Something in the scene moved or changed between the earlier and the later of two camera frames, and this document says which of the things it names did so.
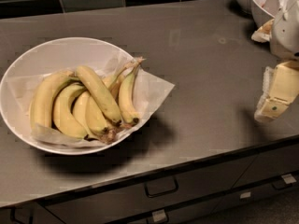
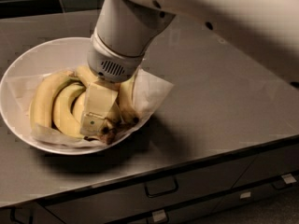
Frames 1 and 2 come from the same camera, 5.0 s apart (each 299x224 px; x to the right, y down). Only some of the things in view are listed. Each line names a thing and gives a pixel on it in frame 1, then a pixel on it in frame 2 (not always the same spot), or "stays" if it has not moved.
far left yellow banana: x=42 y=103 stays
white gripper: x=287 y=32 → x=109 y=63
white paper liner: x=149 y=92 stays
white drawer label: x=289 y=178 stays
